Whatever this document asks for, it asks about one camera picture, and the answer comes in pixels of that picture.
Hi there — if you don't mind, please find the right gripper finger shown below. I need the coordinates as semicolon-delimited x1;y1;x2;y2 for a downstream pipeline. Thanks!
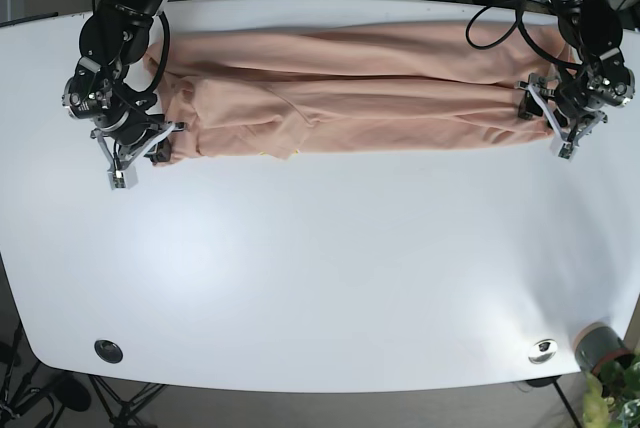
92;128;143;190
135;121;187;164

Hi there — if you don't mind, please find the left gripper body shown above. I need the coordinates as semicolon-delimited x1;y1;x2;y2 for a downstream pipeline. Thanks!
550;53;635;133

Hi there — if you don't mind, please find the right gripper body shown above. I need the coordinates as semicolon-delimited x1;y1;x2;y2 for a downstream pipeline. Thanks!
65;83;166;159

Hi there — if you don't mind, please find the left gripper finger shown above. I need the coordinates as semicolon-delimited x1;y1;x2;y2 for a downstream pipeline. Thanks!
515;73;563;129
552;111;608;161

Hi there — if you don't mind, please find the peach T-shirt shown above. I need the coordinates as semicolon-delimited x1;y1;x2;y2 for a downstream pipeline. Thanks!
144;21;552;162

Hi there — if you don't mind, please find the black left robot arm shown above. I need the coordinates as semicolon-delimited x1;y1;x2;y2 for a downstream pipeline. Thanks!
465;0;635;160

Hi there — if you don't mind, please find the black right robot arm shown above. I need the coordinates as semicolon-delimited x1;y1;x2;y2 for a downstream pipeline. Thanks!
62;0;186;189

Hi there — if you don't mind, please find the black table grommet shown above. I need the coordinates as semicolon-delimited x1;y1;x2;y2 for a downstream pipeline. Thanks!
94;339;124;364

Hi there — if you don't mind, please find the grey plant pot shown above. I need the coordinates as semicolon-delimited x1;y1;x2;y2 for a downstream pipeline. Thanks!
572;322;635;375

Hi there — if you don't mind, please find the silver table grommet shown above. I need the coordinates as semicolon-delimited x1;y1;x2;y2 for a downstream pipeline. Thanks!
528;339;558;365

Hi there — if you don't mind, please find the green potted plant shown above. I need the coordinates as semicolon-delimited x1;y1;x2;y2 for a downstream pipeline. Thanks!
582;353;639;428

